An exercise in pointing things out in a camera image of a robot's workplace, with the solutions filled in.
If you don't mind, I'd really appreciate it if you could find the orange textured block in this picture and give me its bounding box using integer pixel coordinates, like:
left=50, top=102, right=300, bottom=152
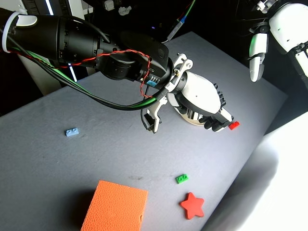
left=80, top=180, right=149, bottom=231

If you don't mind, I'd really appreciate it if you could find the green cable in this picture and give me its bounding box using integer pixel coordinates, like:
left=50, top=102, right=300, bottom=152
left=177, top=0, right=197, bottom=22

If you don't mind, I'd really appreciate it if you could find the light blue toy brick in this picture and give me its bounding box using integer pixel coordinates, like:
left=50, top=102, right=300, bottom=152
left=65, top=128, right=80, bottom=138

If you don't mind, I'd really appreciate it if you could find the beige round plate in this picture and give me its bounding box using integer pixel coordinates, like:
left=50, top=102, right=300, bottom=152
left=179, top=109, right=205, bottom=127

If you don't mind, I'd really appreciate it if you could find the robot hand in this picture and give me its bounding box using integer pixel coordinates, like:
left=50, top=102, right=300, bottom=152
left=248, top=2, right=308, bottom=83
left=167, top=71, right=234, bottom=132

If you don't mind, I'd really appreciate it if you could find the red star block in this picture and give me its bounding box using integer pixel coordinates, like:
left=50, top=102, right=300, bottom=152
left=179, top=192, right=205, bottom=220

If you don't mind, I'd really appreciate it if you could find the white light strip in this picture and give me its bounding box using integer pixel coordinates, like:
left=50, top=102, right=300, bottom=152
left=45, top=0, right=78, bottom=83

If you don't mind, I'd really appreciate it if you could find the grey cable adapter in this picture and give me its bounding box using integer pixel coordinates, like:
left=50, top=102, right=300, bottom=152
left=167, top=20, right=184, bottom=41

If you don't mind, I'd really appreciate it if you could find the grey table cloth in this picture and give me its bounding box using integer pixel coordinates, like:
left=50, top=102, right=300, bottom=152
left=0, top=31, right=289, bottom=231

